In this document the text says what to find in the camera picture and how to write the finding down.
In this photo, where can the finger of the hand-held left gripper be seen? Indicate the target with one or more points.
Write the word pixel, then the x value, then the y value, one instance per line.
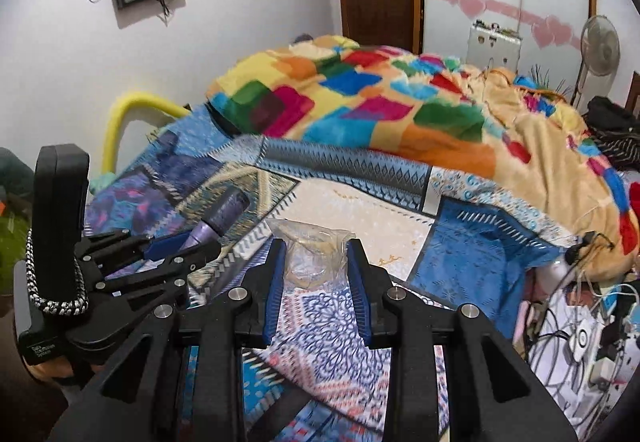
pixel 167 244
pixel 195 259

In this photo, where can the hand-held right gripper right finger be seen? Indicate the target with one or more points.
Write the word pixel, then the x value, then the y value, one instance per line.
pixel 357 292

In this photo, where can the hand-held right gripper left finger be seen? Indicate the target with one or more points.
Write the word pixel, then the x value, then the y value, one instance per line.
pixel 272 292

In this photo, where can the purple glitter tube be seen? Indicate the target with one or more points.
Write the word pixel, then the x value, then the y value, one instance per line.
pixel 222 217

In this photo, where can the clear plastic wrapper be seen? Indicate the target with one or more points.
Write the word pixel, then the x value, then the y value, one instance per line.
pixel 312 254

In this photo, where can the yellow foam tube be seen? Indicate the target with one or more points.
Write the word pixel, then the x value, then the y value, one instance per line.
pixel 117 114

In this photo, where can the patchwork patterned bedsheet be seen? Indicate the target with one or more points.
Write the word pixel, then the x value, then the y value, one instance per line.
pixel 475 247

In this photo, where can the colourful block-print blanket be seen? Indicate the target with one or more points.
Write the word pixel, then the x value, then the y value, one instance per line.
pixel 370 107

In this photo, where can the white bottle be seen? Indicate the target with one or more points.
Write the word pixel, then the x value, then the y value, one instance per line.
pixel 554 274

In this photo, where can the white metal box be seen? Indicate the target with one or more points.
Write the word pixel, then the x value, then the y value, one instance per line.
pixel 495 44

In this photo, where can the black clothing pile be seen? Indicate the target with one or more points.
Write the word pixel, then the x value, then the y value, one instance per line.
pixel 612 127

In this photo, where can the standing fan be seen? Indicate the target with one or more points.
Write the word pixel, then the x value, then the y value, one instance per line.
pixel 600 47

